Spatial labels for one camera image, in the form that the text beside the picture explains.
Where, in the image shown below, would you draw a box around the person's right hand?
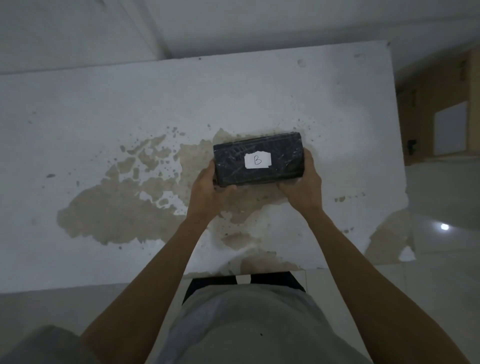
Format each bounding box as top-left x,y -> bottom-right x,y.
275,147 -> 324,217

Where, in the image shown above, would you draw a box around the person's left hand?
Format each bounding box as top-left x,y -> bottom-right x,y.
186,159 -> 238,227

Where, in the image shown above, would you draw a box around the black box white label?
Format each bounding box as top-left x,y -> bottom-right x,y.
212,131 -> 305,188

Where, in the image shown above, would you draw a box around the person's right forearm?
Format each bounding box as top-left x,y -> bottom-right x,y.
302,208 -> 471,364

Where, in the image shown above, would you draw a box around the person's left forearm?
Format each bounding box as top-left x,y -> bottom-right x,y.
80,216 -> 211,364

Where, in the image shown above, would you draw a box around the dark trousers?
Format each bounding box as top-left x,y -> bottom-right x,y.
182,271 -> 307,305

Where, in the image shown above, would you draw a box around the grey t-shirt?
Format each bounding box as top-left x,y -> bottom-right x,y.
0,282 -> 373,364

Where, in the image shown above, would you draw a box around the brown cardboard box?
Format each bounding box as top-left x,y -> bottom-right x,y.
395,46 -> 480,166

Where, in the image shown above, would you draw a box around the white sheet on cardboard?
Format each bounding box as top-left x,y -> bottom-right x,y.
433,100 -> 470,157

